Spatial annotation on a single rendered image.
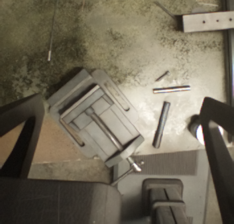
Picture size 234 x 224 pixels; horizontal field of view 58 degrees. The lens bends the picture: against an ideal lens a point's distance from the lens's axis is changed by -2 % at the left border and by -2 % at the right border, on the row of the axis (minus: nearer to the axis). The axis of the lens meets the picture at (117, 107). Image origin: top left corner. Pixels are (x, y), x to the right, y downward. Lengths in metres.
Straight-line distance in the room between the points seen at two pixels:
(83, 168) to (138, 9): 1.18
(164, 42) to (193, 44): 0.06
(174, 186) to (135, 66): 0.85
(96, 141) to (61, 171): 1.07
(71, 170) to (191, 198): 0.76
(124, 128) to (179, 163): 0.77
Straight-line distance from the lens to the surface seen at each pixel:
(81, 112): 0.42
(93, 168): 1.46
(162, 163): 1.17
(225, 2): 0.50
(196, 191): 1.28
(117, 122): 0.45
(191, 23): 0.43
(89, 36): 0.46
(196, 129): 0.45
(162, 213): 1.01
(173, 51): 0.46
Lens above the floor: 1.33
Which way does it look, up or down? 82 degrees down
